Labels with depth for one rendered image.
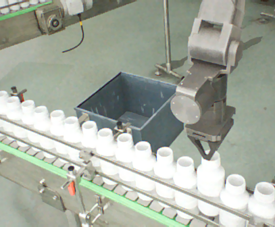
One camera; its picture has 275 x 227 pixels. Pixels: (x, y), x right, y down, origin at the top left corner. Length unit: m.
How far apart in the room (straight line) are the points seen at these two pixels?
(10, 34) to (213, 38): 1.89
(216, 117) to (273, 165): 1.87
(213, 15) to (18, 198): 2.11
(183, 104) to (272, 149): 2.09
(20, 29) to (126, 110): 0.96
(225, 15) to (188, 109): 0.16
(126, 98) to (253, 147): 1.21
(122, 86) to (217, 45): 1.10
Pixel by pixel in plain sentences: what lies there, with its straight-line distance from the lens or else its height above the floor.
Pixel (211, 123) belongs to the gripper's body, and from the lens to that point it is 0.72.
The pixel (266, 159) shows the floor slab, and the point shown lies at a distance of 2.60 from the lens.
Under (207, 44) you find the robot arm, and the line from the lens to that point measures 0.64.
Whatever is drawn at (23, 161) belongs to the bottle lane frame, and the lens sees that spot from 1.26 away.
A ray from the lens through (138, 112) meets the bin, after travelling 1.73.
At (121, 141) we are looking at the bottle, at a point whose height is 1.15.
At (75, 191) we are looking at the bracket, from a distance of 1.02.
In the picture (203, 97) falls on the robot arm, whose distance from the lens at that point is 0.63.
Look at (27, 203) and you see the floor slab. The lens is 2.52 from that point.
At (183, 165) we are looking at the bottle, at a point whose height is 1.14.
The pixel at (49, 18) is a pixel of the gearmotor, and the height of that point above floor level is 0.95.
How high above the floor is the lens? 1.75
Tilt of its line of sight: 36 degrees down
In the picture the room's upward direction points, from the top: 7 degrees counter-clockwise
